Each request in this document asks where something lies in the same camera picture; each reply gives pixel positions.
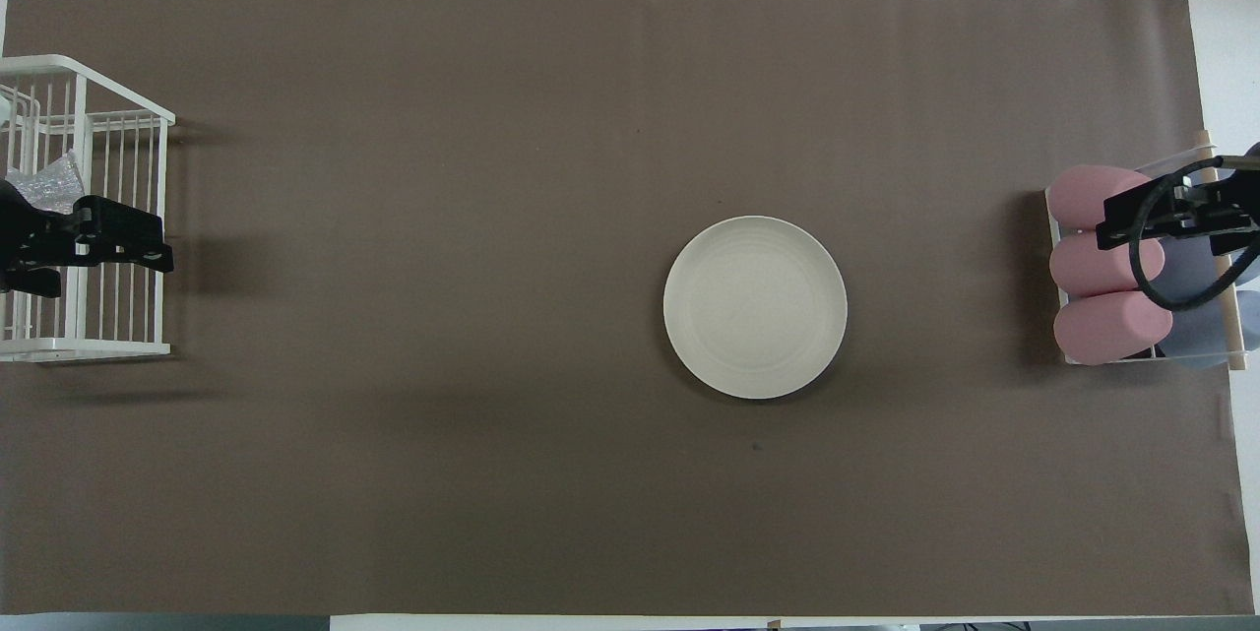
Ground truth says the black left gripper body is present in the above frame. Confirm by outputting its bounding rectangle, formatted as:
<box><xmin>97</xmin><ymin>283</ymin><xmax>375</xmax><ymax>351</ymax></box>
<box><xmin>0</xmin><ymin>180</ymin><xmax>76</xmax><ymax>298</ymax></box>

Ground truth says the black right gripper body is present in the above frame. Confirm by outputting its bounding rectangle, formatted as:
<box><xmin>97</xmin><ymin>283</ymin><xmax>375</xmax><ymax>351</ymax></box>
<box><xmin>1207</xmin><ymin>145</ymin><xmax>1260</xmax><ymax>257</ymax></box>

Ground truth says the cream round plate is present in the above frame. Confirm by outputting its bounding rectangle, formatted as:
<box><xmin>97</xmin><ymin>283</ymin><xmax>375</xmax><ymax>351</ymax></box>
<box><xmin>662</xmin><ymin>216</ymin><xmax>849</xmax><ymax>402</ymax></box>

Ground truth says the blue plastic cup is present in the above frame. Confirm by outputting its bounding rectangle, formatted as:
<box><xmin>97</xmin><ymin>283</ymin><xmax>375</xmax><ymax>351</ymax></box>
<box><xmin>1157</xmin><ymin>288</ymin><xmax>1260</xmax><ymax>371</ymax></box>
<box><xmin>1160</xmin><ymin>235</ymin><xmax>1260</xmax><ymax>307</ymax></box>

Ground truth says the pink plastic cup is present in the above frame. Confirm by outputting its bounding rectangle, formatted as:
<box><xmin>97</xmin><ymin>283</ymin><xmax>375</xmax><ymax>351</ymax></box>
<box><xmin>1046</xmin><ymin>164</ymin><xmax>1158</xmax><ymax>230</ymax></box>
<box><xmin>1053</xmin><ymin>290</ymin><xmax>1174</xmax><ymax>366</ymax></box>
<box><xmin>1049</xmin><ymin>229</ymin><xmax>1166</xmax><ymax>297</ymax></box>

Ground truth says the cup rack with wooden rod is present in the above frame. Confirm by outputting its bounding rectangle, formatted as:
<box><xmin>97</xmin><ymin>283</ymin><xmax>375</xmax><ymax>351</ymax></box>
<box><xmin>1043</xmin><ymin>129</ymin><xmax>1251</xmax><ymax>374</ymax></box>

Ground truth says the brown table mat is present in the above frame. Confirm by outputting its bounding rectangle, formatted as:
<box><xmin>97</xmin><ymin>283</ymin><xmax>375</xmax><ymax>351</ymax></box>
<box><xmin>0</xmin><ymin>0</ymin><xmax>1256</xmax><ymax>617</ymax></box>

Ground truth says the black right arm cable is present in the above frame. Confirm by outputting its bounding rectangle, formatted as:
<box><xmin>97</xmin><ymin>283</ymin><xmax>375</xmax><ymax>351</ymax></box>
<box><xmin>1129</xmin><ymin>157</ymin><xmax>1260</xmax><ymax>310</ymax></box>

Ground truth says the white wire dish rack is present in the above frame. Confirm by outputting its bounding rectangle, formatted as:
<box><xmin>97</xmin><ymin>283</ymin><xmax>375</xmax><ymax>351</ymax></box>
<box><xmin>0</xmin><ymin>55</ymin><xmax>176</xmax><ymax>362</ymax></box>

